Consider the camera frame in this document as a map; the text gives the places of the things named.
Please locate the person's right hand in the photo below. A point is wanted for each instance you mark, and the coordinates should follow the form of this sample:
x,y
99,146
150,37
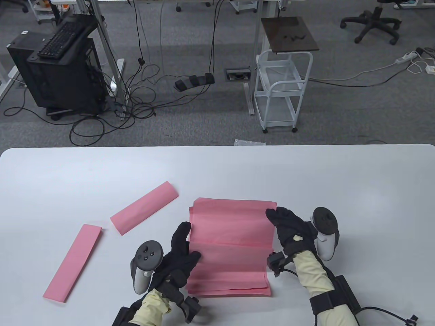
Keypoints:
x,y
289,227

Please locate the person's left hand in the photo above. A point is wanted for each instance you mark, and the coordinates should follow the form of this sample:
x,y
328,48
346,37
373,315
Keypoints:
x,y
176,258

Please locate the grey white handheld controller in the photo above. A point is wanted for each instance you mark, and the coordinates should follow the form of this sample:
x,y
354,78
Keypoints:
x,y
141,282
326,249

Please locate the pink paper sheet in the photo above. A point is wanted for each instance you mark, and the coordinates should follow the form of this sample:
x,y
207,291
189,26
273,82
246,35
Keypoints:
x,y
191,217
73,263
234,294
231,224
144,207

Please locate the person's right forearm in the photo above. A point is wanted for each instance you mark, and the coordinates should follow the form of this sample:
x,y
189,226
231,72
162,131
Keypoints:
x,y
309,271

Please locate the person's left forearm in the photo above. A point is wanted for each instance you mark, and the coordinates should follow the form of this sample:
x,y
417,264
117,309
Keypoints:
x,y
149,307

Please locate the clear plastic bag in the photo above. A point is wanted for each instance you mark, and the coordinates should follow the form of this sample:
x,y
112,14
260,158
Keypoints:
x,y
249,142

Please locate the metal floor socket box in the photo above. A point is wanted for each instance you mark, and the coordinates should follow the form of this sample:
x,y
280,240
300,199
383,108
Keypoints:
x,y
238,74

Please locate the black foot pedal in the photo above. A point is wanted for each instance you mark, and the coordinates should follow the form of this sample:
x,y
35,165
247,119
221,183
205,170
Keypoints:
x,y
193,81

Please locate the dark brown board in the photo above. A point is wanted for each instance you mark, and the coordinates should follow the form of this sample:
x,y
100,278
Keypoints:
x,y
289,34

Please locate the grey metal desk leg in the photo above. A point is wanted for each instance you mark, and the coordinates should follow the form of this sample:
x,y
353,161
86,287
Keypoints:
x,y
114,73

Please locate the white power strip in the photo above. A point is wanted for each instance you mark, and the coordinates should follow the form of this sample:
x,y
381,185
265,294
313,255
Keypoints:
x,y
406,57

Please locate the black computer tower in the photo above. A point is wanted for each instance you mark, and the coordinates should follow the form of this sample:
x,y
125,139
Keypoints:
x,y
61,85

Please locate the white power adapter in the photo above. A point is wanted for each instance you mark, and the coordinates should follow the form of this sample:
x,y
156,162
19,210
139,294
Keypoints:
x,y
431,69

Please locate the black power adapter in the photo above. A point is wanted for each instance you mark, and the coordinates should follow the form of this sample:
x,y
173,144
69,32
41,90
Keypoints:
x,y
420,51

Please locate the black office chair base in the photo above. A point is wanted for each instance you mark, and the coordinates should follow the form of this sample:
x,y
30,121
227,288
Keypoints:
x,y
375,18

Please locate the white storage cart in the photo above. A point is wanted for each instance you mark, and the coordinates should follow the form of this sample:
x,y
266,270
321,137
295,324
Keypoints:
x,y
44,15
243,5

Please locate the white desk foot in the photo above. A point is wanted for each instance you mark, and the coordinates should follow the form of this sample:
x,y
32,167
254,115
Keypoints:
x,y
6,78

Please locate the black keyboard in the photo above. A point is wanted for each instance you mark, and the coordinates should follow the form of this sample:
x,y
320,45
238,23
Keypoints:
x,y
59,40

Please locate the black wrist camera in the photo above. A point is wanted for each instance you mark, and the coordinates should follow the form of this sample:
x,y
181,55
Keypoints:
x,y
192,307
275,263

